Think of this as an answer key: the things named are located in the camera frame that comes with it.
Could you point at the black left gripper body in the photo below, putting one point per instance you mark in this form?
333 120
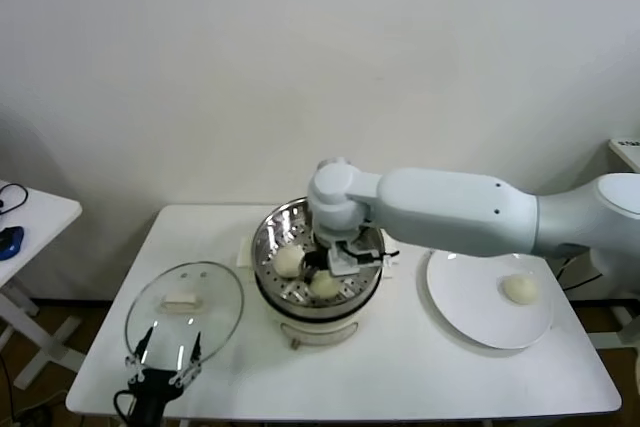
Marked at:
152 387

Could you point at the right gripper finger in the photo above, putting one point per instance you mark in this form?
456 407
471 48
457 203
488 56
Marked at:
312 259
387 253

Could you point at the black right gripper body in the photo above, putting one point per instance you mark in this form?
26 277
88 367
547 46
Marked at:
362 256

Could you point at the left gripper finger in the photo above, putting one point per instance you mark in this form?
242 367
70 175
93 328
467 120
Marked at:
196 347
142 344

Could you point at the white steamed baozi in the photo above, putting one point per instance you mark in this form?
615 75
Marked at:
287 262
325 286
520 289

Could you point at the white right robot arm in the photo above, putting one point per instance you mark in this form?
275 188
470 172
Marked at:
450 212

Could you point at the steel perforated steamer basket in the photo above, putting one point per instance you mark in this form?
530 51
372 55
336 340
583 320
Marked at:
270 242

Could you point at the round glass pot lid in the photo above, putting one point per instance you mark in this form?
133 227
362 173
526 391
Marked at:
220 292

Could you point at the cream electric cooker base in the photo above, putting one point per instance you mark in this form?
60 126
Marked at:
320 327

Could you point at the large white plate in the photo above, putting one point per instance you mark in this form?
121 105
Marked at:
460 297

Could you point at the small white side table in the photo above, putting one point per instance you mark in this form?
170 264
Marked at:
45 212

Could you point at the blue object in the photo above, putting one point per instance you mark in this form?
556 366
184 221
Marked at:
10 242

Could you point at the white table with label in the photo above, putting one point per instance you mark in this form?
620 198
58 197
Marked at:
625 154

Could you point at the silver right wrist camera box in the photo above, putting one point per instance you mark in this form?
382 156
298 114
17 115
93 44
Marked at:
342 262

